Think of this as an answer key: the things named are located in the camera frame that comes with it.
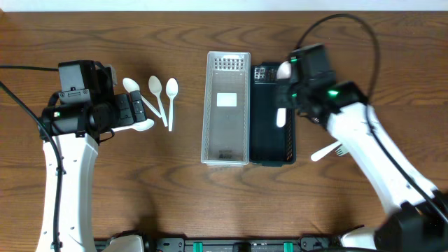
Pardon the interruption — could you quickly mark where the white plastic spoon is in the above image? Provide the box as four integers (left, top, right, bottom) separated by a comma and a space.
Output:
276, 62, 291, 127

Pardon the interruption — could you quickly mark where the white plastic fork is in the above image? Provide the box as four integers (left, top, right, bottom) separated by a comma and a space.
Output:
310, 141, 342, 162

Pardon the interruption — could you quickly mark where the pale green plastic fork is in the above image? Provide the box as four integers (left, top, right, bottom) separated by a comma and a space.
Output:
335, 145, 348, 156

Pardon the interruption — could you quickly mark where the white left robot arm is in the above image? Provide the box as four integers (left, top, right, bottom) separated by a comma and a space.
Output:
37, 91, 153, 251

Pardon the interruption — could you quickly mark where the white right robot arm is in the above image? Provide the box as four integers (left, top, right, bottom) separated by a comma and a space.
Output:
276, 78, 447, 251

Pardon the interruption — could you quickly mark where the dark green mesh basket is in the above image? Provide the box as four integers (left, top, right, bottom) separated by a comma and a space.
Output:
249, 62, 296, 167

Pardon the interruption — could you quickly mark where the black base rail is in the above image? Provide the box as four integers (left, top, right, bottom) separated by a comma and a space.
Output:
141, 234, 342, 252

